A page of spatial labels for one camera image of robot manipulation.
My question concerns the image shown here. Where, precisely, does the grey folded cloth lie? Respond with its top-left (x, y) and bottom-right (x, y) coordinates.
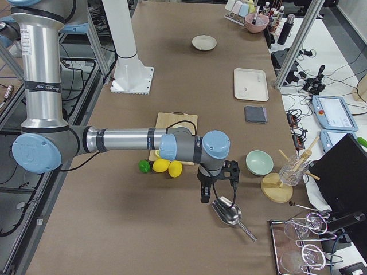
top-left (244, 105), bottom-right (267, 124)

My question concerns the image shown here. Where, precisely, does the black monitor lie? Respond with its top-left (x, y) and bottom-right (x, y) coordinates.
top-left (310, 133), bottom-right (366, 213)

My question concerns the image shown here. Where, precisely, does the blue teach pendant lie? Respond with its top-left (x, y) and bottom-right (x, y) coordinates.
top-left (311, 96), bottom-right (358, 132)
top-left (319, 129), bottom-right (366, 153)

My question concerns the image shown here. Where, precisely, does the yellow lemon right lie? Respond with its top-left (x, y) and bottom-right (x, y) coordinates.
top-left (168, 160), bottom-right (183, 178)

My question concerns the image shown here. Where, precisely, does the sauce bottles rack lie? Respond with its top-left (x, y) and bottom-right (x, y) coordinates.
top-left (261, 1), bottom-right (284, 36)

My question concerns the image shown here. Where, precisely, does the pastel cup holder rack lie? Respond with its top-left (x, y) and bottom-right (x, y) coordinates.
top-left (224, 0), bottom-right (255, 26)

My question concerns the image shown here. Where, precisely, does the beige round plate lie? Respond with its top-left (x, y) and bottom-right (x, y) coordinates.
top-left (192, 35), bottom-right (217, 51)

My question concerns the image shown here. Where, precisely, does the yellow lemon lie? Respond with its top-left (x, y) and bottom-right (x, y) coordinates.
top-left (168, 160), bottom-right (183, 178)
top-left (152, 159), bottom-right (170, 173)

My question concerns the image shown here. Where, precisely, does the black thermos bottle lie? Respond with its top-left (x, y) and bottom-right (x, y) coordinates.
top-left (277, 14), bottom-right (295, 45)

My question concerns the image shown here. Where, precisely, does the yellow lemon left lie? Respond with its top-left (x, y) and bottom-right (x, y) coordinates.
top-left (152, 159), bottom-right (170, 173)

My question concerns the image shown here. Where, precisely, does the wooden cup rack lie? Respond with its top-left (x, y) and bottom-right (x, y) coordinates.
top-left (261, 136), bottom-right (320, 203)

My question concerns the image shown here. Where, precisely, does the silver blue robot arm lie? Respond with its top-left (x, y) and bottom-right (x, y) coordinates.
top-left (11, 1), bottom-right (240, 203)

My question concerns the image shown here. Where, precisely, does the mint green bowl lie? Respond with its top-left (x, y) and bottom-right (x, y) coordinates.
top-left (245, 150), bottom-right (274, 176)

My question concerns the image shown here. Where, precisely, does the white rabbit tray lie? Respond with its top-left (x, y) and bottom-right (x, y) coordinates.
top-left (233, 68), bottom-right (269, 102)

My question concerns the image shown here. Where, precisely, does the blue teach pendant upper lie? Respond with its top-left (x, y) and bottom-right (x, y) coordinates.
top-left (311, 96), bottom-right (358, 132)

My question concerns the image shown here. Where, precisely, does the green lime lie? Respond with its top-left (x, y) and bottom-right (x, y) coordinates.
top-left (138, 160), bottom-right (151, 174)

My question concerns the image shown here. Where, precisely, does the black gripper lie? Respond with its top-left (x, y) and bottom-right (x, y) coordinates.
top-left (197, 160), bottom-right (239, 203)

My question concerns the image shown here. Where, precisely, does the blue teach pendant lower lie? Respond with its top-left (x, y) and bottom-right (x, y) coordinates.
top-left (319, 129), bottom-right (366, 153)

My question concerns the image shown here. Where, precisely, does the metal scoop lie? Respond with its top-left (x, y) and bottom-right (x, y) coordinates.
top-left (212, 196), bottom-right (257, 242)

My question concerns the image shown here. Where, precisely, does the wire glass rack tray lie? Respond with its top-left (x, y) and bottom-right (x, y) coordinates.
top-left (269, 212), bottom-right (343, 274)

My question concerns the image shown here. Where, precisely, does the clear glass cup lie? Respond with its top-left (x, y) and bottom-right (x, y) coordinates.
top-left (279, 155), bottom-right (309, 186)

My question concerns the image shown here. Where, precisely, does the aluminium frame post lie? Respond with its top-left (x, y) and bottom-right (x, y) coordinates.
top-left (274, 0), bottom-right (325, 90)

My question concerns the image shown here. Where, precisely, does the pink bowl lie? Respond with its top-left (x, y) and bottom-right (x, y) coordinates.
top-left (245, 13), bottom-right (269, 33)

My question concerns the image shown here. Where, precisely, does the wooden cutting board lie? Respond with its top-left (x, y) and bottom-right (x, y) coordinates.
top-left (148, 112), bottom-right (199, 166)

